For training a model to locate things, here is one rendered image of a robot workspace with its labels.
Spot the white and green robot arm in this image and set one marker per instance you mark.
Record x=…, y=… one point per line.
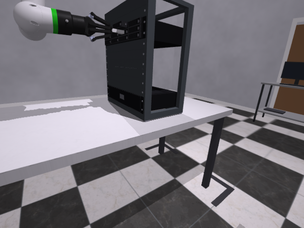
x=35, y=20

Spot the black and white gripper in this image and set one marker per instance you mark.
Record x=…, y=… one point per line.
x=86, y=26

